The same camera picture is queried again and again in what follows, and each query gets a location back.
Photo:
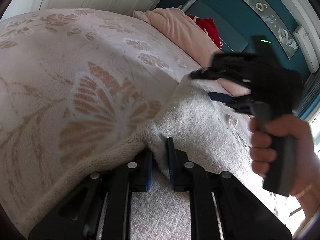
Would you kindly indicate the peach duvet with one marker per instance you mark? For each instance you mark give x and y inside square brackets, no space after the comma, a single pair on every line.
[171,44]

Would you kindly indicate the teal upholstered headboard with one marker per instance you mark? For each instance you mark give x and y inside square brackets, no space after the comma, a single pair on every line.
[231,40]

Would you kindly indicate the grey window curtain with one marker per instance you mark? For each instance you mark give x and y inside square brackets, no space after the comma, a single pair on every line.
[310,96]

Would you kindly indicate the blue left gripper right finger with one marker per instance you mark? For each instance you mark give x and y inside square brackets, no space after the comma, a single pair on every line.
[184,174]

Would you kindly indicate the framed floral wall art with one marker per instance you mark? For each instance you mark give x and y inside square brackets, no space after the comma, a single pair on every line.
[275,24]

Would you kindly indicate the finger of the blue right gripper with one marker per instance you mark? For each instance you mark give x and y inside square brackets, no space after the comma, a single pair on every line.
[207,74]
[238,103]

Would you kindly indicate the red pillow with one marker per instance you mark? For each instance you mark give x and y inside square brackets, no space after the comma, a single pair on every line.
[208,26]

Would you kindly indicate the white air conditioner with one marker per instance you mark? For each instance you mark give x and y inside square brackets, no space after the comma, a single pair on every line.
[307,49]

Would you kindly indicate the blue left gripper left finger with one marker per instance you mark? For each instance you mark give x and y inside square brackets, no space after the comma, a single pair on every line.
[144,170]

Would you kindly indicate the pink floral bedspread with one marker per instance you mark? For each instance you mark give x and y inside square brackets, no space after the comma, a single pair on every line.
[42,55]

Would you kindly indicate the person right hand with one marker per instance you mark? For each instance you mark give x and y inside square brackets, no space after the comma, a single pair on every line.
[306,184]

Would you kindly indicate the cream knit sweater black hearts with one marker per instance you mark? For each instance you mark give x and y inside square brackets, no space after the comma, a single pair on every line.
[99,130]

